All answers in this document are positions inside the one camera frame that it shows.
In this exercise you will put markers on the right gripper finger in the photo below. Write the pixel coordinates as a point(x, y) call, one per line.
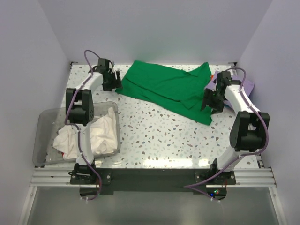
point(206, 99)
point(217, 109)

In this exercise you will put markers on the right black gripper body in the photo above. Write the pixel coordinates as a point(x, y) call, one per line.
point(215, 100)

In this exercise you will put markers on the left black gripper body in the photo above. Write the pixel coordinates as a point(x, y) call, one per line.
point(111, 82)

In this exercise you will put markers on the green t-shirt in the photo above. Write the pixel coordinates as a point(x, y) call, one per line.
point(176, 90)

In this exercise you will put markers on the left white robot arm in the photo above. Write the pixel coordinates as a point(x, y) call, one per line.
point(80, 108)

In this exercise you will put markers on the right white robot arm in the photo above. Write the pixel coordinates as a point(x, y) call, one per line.
point(249, 133)

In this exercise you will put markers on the folded purple t-shirt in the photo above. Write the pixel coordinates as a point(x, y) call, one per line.
point(248, 85)

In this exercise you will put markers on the white t-shirt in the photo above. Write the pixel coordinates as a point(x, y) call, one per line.
point(103, 137)

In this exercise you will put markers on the clear plastic bin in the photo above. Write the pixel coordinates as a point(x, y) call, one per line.
point(51, 121)

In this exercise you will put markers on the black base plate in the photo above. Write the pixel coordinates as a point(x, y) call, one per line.
point(107, 181)

